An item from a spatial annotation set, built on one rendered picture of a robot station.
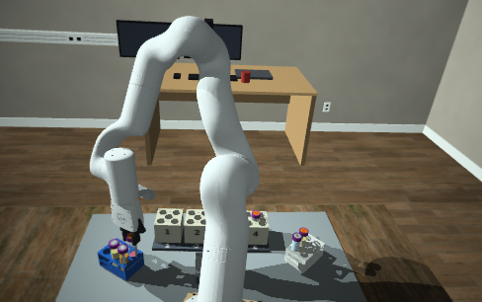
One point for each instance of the blue tube rack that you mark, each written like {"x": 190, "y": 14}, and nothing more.
{"x": 134, "y": 264}

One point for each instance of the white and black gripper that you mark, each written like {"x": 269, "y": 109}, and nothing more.
{"x": 130, "y": 218}

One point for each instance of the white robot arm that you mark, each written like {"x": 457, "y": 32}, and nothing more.
{"x": 224, "y": 179}

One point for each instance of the white tube rack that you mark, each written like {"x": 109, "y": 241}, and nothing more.
{"x": 307, "y": 255}

